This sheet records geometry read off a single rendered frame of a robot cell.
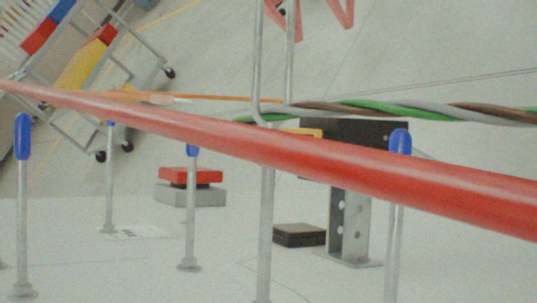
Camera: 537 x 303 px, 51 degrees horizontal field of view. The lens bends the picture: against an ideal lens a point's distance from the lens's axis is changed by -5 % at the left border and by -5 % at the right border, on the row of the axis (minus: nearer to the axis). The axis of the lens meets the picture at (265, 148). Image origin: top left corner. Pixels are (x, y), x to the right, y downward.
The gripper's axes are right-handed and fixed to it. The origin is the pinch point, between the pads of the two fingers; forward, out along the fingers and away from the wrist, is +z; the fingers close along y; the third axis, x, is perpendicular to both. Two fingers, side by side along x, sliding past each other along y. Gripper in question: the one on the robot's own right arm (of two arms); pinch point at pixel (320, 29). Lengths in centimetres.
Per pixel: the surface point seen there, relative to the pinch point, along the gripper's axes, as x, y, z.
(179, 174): -29.3, 6.2, 6.7
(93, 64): 115, -357, -13
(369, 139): -29.1, 31.2, 4.4
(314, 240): -30.6, 24.5, 11.1
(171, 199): -30.7, 5.2, 8.8
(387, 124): -27.4, 31.5, 4.1
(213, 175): -26.1, 6.4, 8.4
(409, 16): 175, -121, 21
